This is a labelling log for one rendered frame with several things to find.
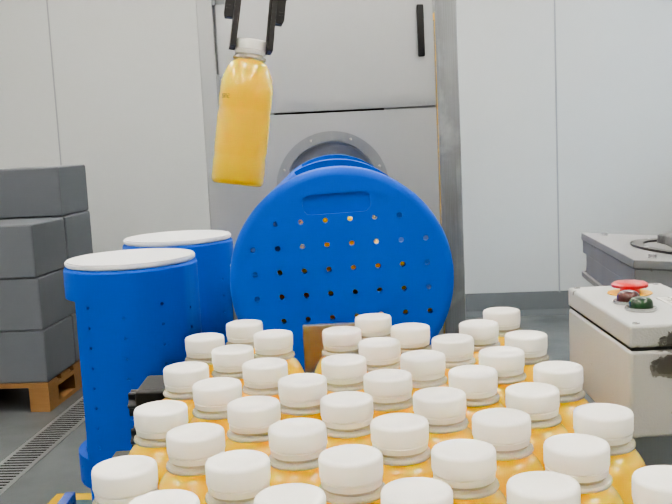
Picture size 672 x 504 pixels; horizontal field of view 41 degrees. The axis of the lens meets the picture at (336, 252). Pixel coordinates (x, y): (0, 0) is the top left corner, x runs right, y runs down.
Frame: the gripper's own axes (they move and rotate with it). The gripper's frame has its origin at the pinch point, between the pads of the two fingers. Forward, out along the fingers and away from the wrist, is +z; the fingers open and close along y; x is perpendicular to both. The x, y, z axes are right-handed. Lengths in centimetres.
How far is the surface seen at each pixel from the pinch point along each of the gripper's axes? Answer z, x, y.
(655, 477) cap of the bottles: 37, 69, -19
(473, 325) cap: 32.9, 29.1, -22.6
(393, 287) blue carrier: 31.1, 3.4, -20.7
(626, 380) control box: 35, 42, -33
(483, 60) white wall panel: -105, -466, -186
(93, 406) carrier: 65, -78, 20
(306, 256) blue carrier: 28.3, 1.9, -9.5
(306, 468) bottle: 41, 56, -3
